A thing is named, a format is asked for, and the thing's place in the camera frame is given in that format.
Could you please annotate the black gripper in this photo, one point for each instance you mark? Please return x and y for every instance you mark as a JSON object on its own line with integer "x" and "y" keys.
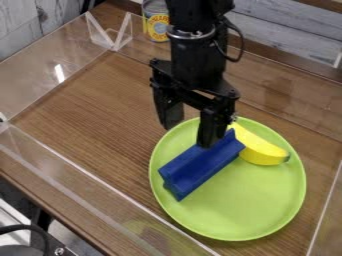
{"x": 189, "y": 79}

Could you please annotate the blue plastic block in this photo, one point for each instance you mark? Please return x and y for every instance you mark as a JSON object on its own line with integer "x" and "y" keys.
{"x": 195, "y": 165}

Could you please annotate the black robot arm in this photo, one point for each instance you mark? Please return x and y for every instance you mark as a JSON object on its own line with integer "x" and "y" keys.
{"x": 197, "y": 15}

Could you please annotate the green round plate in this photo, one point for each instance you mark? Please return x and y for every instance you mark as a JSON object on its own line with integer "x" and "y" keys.
{"x": 247, "y": 201}

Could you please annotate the yellow half-round block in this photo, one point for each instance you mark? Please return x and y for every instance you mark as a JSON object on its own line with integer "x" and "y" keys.
{"x": 260, "y": 151}

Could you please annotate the yellow labelled tin can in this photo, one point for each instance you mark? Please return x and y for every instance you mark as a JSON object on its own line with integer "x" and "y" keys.
{"x": 155, "y": 19}

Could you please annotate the clear acrylic tray walls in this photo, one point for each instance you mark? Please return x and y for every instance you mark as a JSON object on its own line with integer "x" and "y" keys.
{"x": 81, "y": 129}

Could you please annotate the black metal stand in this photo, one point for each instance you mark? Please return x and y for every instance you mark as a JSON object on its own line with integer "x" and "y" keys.
{"x": 42, "y": 240}

